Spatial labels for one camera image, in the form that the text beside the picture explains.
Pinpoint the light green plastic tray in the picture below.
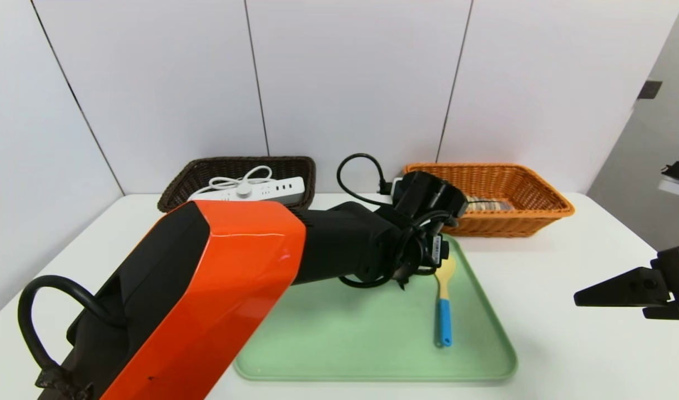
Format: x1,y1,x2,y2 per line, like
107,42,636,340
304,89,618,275
234,233,519,382

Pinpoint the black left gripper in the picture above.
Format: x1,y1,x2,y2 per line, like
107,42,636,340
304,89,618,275
421,233,450,268

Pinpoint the black left wrist camera cable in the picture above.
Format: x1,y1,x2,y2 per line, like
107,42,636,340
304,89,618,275
337,153,387,209

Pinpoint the wooden spoon with blue handle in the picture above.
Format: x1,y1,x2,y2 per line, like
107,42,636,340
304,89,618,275
432,254,456,348

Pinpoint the dark brown wicker basket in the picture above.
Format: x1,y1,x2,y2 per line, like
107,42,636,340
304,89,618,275
157,156,316,214

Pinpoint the orange wicker basket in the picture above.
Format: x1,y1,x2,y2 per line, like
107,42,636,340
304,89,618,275
403,162,576,238

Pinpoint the brown striped bread loaf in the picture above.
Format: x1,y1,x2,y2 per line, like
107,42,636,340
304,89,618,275
464,196,515,212

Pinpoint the white power strip with cord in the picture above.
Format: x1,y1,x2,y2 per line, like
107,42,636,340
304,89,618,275
188,165,306,206

